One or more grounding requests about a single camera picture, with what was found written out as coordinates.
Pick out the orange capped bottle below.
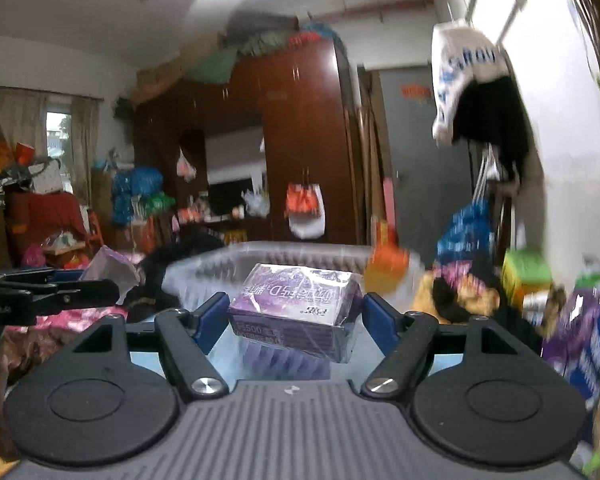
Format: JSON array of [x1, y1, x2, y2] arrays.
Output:
[[363, 220, 410, 295]]

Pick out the purple tissue box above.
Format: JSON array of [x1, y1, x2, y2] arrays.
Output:
[[228, 263, 362, 363]]

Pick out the pink floral blanket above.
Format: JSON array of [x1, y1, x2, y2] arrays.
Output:
[[0, 307, 128, 385]]

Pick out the black clothing pile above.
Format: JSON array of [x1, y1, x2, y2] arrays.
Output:
[[124, 231, 229, 323]]

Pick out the clear plastic basket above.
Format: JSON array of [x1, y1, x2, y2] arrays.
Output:
[[161, 239, 424, 380]]

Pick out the blue plastic bag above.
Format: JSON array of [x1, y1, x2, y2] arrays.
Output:
[[436, 200, 493, 264]]

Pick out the green yellow box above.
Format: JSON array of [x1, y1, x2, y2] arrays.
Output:
[[501, 248, 553, 310]]

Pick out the grey metal door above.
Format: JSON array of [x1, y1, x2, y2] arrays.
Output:
[[379, 66, 472, 266]]

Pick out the orange white hanging bag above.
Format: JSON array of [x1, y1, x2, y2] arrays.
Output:
[[285, 184, 326, 240]]

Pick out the purple snack bag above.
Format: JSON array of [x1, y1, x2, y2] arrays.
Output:
[[542, 284, 600, 377]]

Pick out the dark red wooden wardrobe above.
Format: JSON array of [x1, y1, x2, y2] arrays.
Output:
[[133, 39, 362, 245]]

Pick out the white black hanging jacket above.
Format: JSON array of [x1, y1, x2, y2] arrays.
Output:
[[431, 22, 530, 179]]

